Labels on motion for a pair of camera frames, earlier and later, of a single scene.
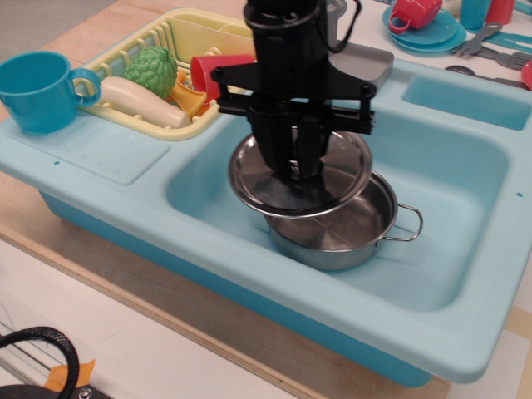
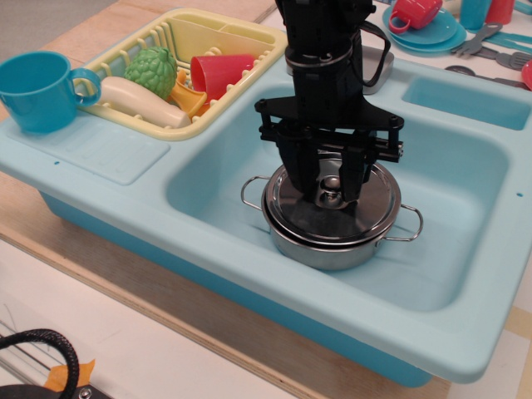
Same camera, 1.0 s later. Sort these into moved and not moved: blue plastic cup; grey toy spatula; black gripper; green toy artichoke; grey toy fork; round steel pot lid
Moved: black gripper; round steel pot lid
Not moved: blue plastic cup; green toy artichoke; grey toy spatula; grey toy fork
